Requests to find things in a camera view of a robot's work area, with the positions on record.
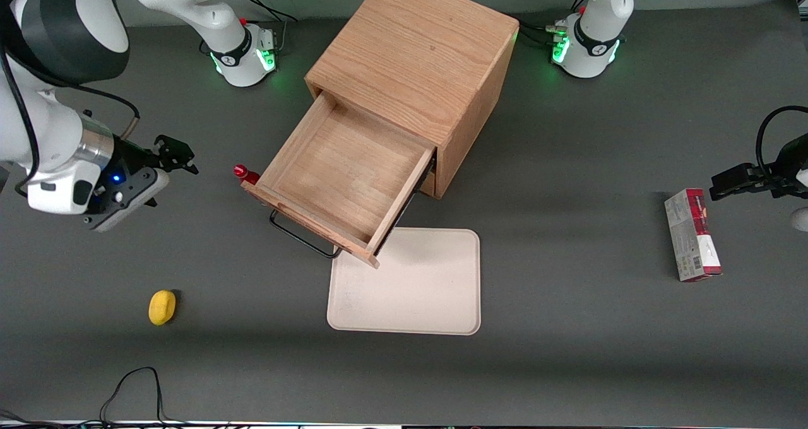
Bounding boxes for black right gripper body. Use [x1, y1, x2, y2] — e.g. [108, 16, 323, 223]
[101, 136, 162, 214]

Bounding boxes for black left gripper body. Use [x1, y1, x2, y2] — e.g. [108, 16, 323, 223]
[765, 132, 808, 199]

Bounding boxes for black metal drawer handle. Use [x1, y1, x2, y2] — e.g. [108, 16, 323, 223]
[269, 209, 343, 260]

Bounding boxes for wooden drawer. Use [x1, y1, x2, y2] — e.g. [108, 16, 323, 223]
[242, 90, 437, 270]

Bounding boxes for wooden drawer cabinet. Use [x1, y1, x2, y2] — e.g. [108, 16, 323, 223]
[304, 0, 520, 200]

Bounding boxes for red plaid cardboard box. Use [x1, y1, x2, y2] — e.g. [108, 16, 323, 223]
[663, 188, 723, 283]

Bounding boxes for yellow lemon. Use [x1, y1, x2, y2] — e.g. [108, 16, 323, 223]
[148, 290, 177, 326]

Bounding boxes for white rectangular tray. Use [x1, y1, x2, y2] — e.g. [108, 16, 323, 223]
[326, 227, 482, 336]

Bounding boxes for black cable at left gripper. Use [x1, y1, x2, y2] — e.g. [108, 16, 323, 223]
[756, 105, 808, 179]

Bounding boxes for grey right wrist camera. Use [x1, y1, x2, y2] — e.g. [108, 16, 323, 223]
[85, 167, 171, 233]

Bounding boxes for black cable at right wrist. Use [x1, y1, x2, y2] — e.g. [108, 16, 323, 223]
[57, 81, 141, 141]

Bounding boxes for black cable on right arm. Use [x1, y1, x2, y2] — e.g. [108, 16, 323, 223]
[0, 38, 40, 198]

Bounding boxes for black cables at right base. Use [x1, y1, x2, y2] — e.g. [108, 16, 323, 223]
[236, 0, 299, 25]

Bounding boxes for black cables at base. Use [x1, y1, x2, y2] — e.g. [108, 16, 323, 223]
[236, 0, 299, 25]
[513, 0, 591, 49]

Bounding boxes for black cable at table edge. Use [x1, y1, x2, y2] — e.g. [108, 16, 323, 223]
[0, 367, 190, 429]

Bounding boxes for black cables at left base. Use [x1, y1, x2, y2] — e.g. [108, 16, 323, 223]
[513, 0, 591, 49]

